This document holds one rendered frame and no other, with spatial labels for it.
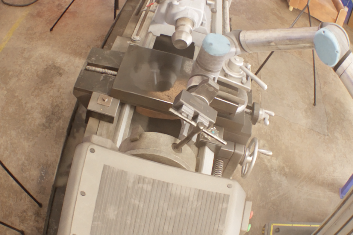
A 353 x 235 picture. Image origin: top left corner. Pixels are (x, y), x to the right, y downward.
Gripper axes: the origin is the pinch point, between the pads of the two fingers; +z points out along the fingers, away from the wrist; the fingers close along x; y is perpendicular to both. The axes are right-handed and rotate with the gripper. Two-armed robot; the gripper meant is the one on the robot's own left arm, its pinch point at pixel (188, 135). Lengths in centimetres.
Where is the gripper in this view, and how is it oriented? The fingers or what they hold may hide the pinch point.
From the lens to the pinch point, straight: 154.4
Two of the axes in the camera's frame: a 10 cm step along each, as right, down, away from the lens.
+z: -2.3, 6.9, -6.9
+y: -5.2, 5.1, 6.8
